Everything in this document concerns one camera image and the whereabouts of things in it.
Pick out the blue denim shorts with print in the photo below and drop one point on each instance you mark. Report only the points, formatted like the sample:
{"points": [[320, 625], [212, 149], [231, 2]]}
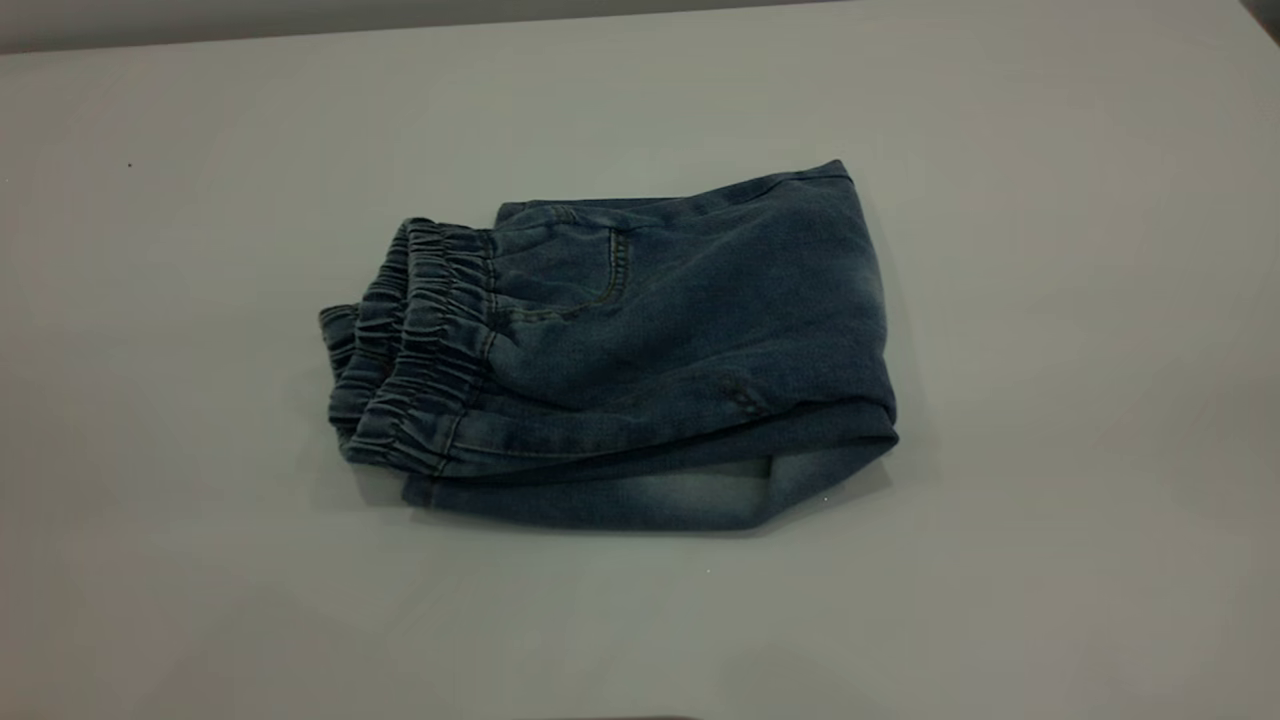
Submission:
{"points": [[650, 360]]}

